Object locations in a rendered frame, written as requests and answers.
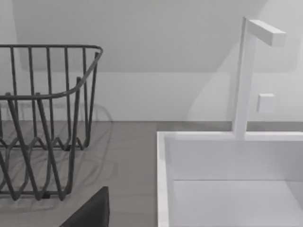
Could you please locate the white sink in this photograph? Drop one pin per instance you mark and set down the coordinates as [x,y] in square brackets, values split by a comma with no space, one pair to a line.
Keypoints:
[213,179]

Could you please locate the tall white tap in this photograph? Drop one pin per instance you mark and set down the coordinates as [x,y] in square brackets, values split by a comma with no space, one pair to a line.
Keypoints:
[245,78]

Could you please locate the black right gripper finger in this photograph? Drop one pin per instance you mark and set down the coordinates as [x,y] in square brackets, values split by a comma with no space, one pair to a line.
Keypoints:
[94,210]

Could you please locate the white square tap knob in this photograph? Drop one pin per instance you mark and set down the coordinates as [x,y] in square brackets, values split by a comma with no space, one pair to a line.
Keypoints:
[265,103]

